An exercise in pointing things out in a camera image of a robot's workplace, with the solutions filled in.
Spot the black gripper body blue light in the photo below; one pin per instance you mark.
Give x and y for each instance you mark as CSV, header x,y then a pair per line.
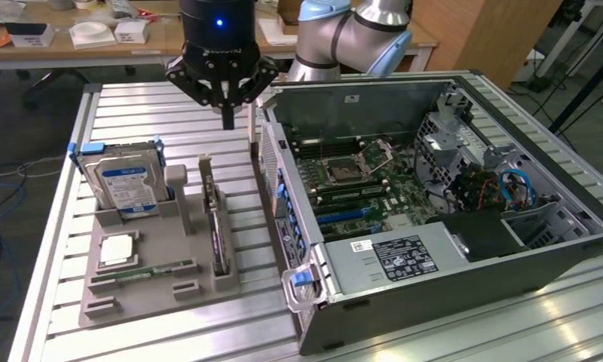
x,y
216,37

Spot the green graphics card metal bracket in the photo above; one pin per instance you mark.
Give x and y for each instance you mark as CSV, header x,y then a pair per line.
x,y
216,234

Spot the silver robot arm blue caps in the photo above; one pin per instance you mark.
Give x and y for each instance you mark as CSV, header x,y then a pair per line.
x,y
321,45

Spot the white paper sheets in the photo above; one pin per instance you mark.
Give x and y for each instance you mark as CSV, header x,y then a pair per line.
x,y
276,34

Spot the brown cardboard box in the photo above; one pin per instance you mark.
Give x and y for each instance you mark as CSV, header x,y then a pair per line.
x,y
289,11

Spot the small white cardboard box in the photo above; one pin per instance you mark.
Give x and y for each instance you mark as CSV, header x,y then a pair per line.
x,y
131,34

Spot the thin metal locking lever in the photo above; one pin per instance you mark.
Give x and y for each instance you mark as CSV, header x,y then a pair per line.
x,y
323,145

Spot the white square dish box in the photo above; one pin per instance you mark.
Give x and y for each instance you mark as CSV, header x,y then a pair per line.
x,y
92,39

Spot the black office chair base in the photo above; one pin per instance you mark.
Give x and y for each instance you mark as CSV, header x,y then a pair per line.
x,y
55,77

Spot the white tape roll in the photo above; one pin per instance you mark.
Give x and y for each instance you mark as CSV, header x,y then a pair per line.
x,y
87,3

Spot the silver socket cover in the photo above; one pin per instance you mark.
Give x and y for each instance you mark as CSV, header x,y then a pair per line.
x,y
368,154

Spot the CPU socket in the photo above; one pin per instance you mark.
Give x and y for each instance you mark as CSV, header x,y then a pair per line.
x,y
343,171

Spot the hard disk with blue carrier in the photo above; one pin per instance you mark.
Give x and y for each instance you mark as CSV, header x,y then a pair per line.
x,y
126,188

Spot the wooden desk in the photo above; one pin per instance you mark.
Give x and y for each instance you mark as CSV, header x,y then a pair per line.
x,y
40,53

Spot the grey cup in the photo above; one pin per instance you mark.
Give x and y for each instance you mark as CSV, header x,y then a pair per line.
x,y
60,3

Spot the white box black lid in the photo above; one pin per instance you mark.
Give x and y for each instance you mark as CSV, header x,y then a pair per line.
x,y
30,39

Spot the green motherboard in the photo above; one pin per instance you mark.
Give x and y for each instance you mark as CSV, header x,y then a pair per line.
x,y
392,192

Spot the blue expansion slot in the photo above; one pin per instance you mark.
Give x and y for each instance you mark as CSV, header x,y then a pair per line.
x,y
344,216

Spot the perforated metal drive cage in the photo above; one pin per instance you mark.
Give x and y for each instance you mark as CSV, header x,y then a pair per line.
x,y
448,151

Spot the wooden cabinet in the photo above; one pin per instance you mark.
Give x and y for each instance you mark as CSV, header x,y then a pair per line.
x,y
483,34

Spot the silver CPU chip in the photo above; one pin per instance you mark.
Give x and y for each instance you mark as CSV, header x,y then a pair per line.
x,y
116,250

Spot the silver finned chipset heatsink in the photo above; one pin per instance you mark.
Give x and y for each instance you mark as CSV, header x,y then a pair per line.
x,y
403,221

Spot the green RAM stick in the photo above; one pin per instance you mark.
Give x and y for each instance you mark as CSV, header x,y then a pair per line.
x,y
140,272

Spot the grey power supply black label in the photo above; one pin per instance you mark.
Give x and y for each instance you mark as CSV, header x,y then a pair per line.
x,y
352,271

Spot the grey plastic parts rack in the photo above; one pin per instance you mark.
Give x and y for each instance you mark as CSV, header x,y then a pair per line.
x,y
146,298

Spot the black slanted pole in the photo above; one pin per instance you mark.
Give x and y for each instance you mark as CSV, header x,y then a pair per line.
x,y
565,109

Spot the grey metal disk bay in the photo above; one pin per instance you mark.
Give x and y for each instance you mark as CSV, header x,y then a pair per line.
x,y
539,226

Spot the black open PC case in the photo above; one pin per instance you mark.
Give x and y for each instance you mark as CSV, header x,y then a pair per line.
x,y
432,313

